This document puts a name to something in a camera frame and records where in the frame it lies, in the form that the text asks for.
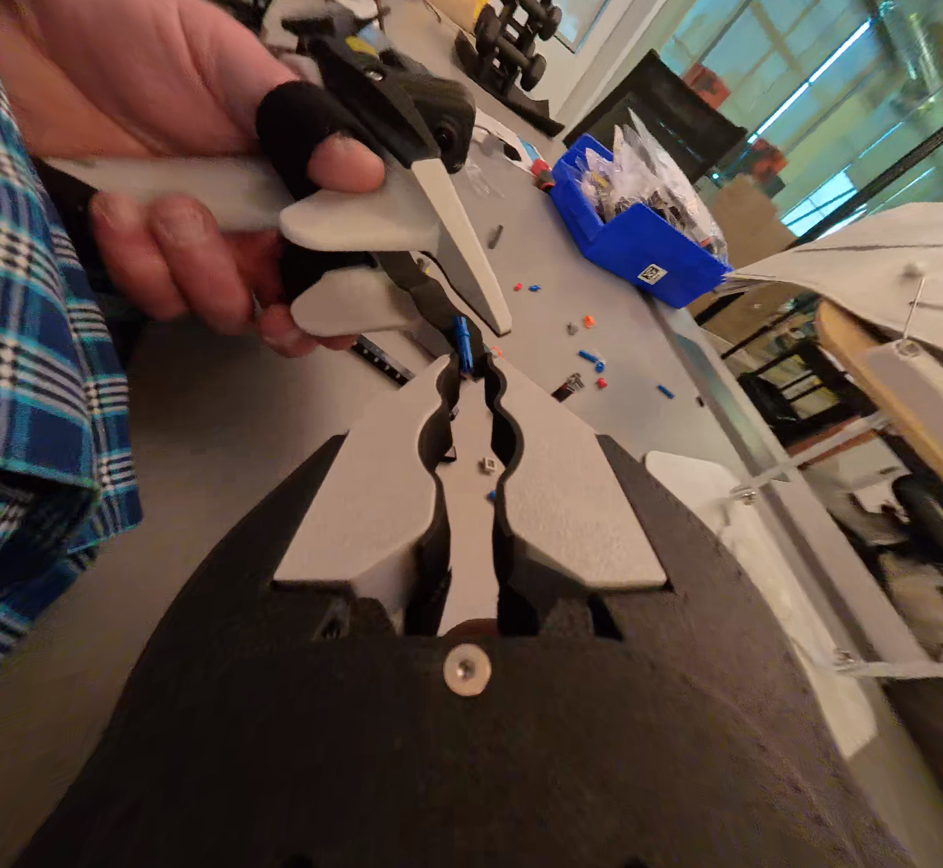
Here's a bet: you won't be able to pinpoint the cardboard box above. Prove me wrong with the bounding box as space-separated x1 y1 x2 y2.
435 0 489 35

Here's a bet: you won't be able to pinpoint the white foam board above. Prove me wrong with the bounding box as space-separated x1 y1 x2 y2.
725 202 943 352

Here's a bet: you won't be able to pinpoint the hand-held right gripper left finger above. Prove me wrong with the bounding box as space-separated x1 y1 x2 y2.
273 353 455 635

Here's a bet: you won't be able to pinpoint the blue storage bin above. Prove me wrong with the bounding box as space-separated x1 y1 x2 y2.
551 134 734 309

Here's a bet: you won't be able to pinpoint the clear bags of lego parts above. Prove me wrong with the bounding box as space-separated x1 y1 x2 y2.
582 109 730 261

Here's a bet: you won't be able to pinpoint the person's left hand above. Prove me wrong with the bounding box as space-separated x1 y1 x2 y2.
0 0 388 361

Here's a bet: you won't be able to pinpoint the long black lego beam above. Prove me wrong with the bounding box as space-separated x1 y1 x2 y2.
352 336 415 386

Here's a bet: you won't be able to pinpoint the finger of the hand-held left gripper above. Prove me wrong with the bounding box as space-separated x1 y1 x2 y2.
377 253 489 368
407 156 514 339

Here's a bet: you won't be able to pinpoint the wooden board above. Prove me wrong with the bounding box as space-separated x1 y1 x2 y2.
814 299 943 479

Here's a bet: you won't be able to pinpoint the white rounded board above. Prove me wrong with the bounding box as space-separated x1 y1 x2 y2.
644 450 879 759

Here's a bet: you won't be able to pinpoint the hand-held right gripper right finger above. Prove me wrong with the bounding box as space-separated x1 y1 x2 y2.
481 354 669 635

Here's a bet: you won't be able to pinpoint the rack of black dumbbells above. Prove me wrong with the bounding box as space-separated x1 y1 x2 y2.
471 0 583 94

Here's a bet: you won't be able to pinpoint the person's plaid shirt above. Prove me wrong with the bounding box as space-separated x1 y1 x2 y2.
0 83 145 657

